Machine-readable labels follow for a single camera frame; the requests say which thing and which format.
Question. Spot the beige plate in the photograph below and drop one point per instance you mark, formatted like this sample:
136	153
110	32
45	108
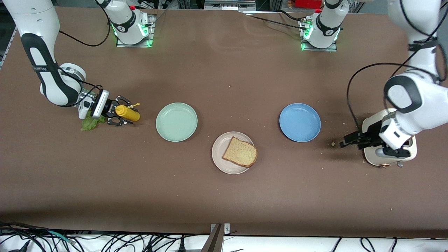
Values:
220	157

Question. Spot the grey metal bracket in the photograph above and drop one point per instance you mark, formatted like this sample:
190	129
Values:
215	239

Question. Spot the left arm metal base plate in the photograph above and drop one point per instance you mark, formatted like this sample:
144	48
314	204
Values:
318	49

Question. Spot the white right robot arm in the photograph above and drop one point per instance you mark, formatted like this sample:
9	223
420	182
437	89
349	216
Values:
42	21

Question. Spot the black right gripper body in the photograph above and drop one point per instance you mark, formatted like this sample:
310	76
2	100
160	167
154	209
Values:
111	106

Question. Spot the aluminium table frame rail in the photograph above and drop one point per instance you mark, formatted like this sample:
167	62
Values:
7	49

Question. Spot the brown bread slice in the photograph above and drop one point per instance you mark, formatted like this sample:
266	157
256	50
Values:
241	152

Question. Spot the blue plate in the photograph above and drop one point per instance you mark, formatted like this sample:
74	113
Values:
300	122

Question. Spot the grey power strip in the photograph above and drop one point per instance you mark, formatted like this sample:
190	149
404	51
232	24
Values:
229	5

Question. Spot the white toaster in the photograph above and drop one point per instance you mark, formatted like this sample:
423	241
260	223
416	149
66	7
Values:
371	159

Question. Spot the red box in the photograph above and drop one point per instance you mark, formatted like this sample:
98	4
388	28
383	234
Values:
308	3

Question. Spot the yellow squeeze bottle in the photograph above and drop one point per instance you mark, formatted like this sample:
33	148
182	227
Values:
131	113

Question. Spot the green lettuce leaf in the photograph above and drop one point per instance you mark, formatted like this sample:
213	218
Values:
89	124

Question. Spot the mint green plate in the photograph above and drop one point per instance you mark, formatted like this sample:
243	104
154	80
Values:
176	122

